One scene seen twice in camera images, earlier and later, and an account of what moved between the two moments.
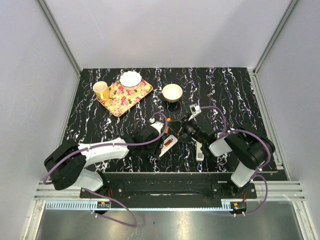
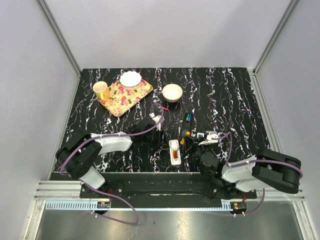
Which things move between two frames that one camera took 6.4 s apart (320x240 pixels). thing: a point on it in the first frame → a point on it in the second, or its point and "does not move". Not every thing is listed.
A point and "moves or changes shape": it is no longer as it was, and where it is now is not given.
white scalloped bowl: (130, 78) does not move
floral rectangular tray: (120, 99) does not move
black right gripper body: (188, 126) → (197, 150)
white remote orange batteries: (168, 142) moves or changes shape
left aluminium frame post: (47, 13) does not move
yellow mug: (101, 90) does not move
